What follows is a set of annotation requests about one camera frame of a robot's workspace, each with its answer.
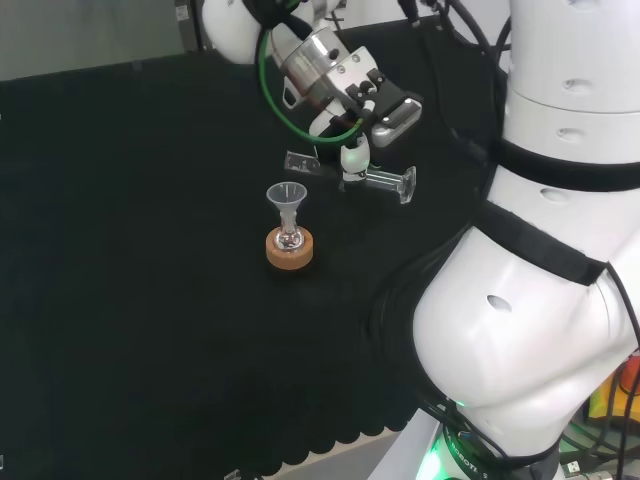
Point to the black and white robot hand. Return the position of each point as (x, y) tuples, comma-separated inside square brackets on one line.
[(355, 157)]

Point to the clear graduated cylinder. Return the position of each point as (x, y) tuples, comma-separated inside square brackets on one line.
[(387, 179)]

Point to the small round-bottom glass flask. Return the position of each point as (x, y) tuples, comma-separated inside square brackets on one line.
[(289, 239)]

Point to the clear plastic funnel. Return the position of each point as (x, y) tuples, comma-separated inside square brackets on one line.
[(287, 195)]

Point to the black bench cloth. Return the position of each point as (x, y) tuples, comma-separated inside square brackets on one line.
[(150, 250)]

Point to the clear cloth clip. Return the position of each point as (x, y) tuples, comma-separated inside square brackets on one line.
[(234, 475)]

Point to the yellow stop button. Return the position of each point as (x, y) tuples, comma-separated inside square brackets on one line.
[(607, 400)]

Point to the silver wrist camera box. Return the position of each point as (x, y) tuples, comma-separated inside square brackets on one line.
[(397, 122)]

